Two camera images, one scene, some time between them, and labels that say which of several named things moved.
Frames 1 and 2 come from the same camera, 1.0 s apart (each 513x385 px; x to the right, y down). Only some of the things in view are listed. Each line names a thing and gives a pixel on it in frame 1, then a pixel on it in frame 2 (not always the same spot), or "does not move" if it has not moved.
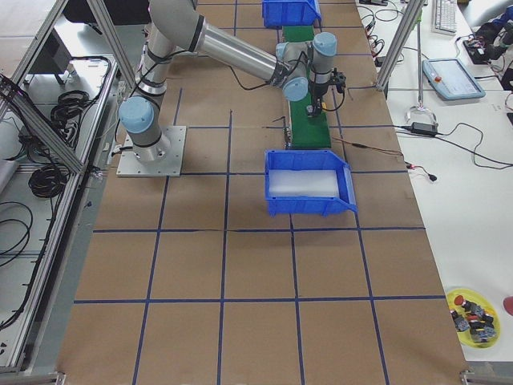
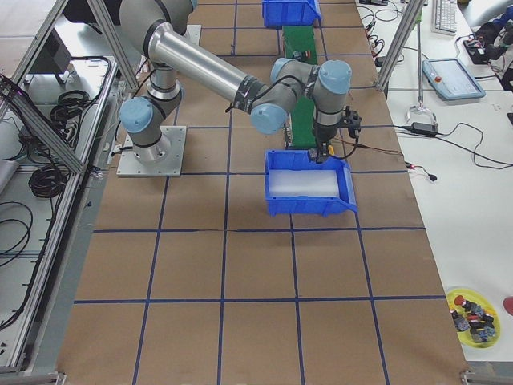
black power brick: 425,128 does not move
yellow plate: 474,297 does not move
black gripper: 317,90 → 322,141
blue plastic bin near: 307,182 does not move
